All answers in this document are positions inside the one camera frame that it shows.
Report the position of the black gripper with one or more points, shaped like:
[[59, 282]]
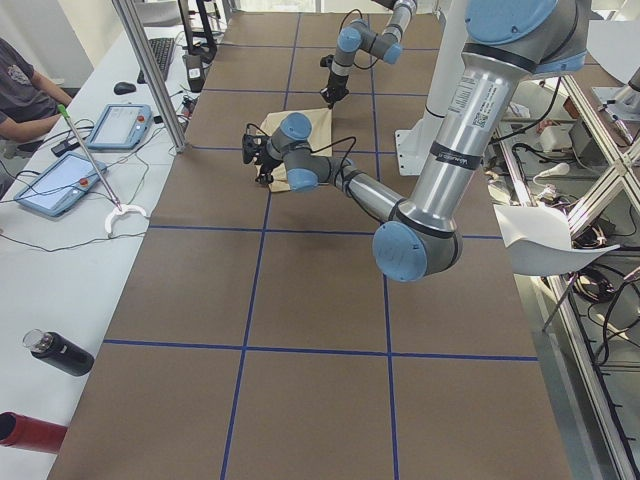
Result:
[[334, 88], [267, 165]]

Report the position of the beige long-sleeve printed shirt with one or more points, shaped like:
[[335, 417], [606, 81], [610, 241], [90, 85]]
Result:
[[317, 127]]

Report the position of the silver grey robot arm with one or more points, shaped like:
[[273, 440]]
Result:
[[385, 46], [502, 44]]

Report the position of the white reacher grabber stick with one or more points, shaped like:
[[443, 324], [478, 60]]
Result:
[[120, 209]]

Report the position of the far blue teach pendant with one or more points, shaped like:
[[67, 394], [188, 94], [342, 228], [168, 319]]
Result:
[[120, 127]]

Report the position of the blue teach pendant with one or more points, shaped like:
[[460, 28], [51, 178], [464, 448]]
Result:
[[120, 127], [58, 188]]

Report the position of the black keyboard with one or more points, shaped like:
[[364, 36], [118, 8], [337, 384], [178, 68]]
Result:
[[163, 52]]

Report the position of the black computer mouse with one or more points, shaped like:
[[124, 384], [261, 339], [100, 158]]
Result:
[[122, 88]]

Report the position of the near blue teach pendant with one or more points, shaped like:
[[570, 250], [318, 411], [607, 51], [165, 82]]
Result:
[[58, 188]]

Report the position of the seated person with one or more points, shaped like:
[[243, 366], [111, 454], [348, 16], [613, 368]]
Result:
[[29, 103]]

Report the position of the white plastic chair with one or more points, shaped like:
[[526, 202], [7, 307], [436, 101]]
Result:
[[539, 243]]

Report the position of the black water bottle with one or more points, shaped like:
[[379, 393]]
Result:
[[59, 352]]

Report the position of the red cylinder bottle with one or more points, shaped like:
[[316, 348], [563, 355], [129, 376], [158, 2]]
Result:
[[23, 432]]

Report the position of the aluminium frame post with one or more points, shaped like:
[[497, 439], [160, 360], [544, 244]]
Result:
[[135, 31]]

